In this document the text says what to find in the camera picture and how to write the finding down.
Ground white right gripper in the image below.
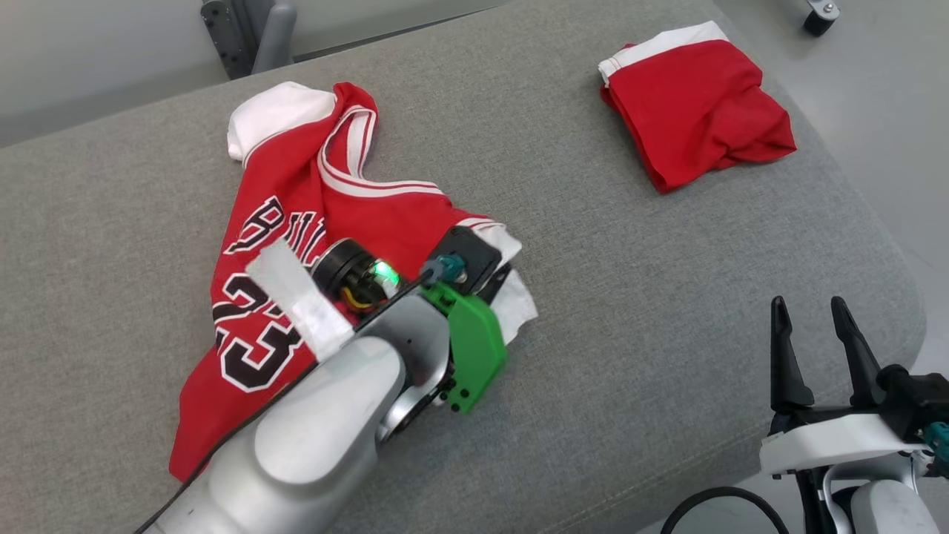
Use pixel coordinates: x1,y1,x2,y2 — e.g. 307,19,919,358
758,295,935,477

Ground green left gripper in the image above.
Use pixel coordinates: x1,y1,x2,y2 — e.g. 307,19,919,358
421,282,509,415

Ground red Bulls jersey white sleeves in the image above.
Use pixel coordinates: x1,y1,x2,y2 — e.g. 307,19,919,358
169,80,540,483

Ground red shorts white stripe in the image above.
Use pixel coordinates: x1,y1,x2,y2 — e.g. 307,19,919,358
598,21,798,195

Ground white tape label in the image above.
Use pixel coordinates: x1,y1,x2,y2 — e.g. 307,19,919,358
245,239,355,363

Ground black caster wheel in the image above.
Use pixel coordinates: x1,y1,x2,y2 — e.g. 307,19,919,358
778,0,842,38

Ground teal left camera connector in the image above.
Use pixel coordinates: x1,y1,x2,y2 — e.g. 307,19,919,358
421,254,468,286

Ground thick black looped cable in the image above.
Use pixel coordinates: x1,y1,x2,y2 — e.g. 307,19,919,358
660,486,790,534

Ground grey metal post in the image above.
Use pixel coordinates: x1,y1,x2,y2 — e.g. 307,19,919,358
200,0,299,81

